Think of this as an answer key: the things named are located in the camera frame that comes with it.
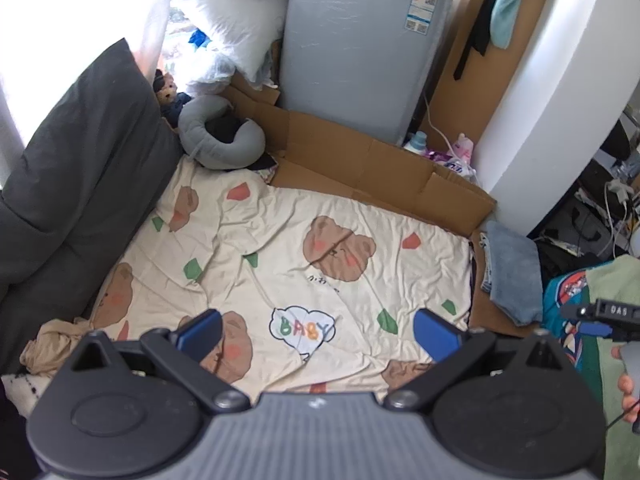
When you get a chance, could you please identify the beige crumpled garment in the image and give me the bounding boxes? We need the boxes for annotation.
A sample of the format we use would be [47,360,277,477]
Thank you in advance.
[20,316,102,378]

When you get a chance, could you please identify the bear print bed sheet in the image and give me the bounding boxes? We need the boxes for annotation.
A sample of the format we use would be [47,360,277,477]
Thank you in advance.
[89,156,475,395]

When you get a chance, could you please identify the black hanging strap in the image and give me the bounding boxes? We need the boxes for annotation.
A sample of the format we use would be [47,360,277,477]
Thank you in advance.
[452,0,516,82]

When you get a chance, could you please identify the brown teddy bear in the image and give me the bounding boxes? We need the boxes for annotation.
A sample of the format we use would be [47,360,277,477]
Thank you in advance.
[152,70,193,128]

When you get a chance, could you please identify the black cloth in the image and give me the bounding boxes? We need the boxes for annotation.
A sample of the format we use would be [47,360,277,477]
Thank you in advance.
[206,114,278,172]

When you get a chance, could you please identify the clear plastic bag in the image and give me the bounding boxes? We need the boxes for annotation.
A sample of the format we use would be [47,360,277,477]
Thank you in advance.
[164,7,237,87]

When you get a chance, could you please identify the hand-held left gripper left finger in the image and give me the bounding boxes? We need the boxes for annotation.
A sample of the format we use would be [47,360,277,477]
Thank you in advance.
[67,309,251,415]

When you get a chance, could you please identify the flattened cardboard sheet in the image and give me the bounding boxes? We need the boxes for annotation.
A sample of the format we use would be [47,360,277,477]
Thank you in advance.
[220,82,498,240]

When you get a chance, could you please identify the teal hanging towel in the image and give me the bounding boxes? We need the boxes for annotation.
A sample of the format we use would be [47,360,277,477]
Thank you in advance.
[489,0,544,51]

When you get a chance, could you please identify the pink bottle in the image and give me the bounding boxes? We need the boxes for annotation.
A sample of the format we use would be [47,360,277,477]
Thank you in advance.
[452,132,475,165]

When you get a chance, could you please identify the white power strip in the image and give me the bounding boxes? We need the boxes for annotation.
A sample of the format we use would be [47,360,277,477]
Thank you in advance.
[604,179,635,202]

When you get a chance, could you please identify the white pillow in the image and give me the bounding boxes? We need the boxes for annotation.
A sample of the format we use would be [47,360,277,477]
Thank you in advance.
[171,0,289,84]

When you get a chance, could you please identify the teal cartoon print cloth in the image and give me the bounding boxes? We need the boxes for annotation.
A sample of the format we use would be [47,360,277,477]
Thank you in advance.
[541,260,617,376]

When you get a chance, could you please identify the white spotted fluffy cloth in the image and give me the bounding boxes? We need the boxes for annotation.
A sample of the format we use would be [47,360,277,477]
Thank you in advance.
[0,372,52,417]

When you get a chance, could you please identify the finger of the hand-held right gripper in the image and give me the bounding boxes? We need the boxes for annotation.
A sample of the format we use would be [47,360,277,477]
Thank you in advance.
[560,304,597,321]
[579,321,614,339]

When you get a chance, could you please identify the person's right hand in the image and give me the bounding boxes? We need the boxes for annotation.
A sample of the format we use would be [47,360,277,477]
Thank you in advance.
[611,346,640,425]

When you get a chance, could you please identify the detergent bottle blue cap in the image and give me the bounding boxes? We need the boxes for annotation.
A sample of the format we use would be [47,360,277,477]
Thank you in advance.
[403,131,430,156]

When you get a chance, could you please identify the black backpack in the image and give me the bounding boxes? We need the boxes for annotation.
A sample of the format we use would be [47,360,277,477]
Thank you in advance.
[532,237,613,286]

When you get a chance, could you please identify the green cloth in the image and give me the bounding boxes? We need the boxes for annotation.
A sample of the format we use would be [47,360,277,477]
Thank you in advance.
[585,255,640,480]

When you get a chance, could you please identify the white cable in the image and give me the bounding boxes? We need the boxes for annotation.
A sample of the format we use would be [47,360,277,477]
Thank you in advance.
[422,91,482,187]

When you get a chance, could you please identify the blue denim pants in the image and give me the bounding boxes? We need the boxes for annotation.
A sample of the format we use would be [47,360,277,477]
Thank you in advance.
[481,220,545,327]

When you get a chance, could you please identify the grey neck pillow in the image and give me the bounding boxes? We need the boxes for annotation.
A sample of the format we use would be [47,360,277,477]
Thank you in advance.
[177,95,267,171]

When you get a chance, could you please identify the purple white detergent bag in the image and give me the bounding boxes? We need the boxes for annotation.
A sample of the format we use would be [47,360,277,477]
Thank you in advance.
[425,149,478,178]

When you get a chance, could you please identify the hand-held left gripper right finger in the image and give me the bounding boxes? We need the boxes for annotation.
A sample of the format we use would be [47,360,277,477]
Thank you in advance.
[384,309,576,412]

